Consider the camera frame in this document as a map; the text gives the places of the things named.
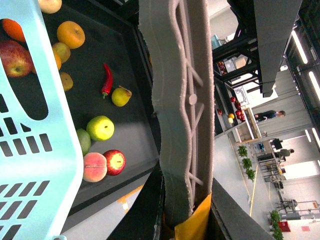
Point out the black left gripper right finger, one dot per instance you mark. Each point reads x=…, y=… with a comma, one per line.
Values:
x=228, y=221

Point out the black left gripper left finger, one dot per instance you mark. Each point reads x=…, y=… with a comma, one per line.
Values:
x=144, y=220

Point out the mint green shopping basket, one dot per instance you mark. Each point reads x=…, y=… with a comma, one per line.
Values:
x=41, y=162

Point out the grey basket handle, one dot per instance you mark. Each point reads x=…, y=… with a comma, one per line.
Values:
x=177, y=35

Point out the black fruit tray shelf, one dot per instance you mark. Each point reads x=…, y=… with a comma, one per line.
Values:
x=112, y=40

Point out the red yellow apple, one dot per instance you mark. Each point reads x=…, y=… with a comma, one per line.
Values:
x=115, y=162

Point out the pink peach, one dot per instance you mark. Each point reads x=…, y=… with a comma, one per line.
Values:
x=94, y=167

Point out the green mango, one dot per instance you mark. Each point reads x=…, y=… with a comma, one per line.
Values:
x=84, y=140

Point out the green apple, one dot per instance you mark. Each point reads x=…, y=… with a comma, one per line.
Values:
x=100, y=128

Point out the yellow green pear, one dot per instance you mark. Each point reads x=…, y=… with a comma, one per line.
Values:
x=121, y=96

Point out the red chili pepper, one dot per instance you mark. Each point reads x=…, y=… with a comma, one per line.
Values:
x=108, y=83

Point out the brown yellow pear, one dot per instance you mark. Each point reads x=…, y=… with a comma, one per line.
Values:
x=66, y=80

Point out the orange beside basket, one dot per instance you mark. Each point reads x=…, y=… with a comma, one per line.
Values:
x=57, y=60

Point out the small yellow green fruit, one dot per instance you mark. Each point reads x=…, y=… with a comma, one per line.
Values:
x=63, y=51

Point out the yellow orange pear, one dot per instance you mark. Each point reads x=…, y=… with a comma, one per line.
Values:
x=71, y=34

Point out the orange behind right finger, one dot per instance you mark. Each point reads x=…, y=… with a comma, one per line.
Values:
x=13, y=30

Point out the yellow tape on handle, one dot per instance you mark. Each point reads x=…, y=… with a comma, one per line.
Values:
x=194, y=228

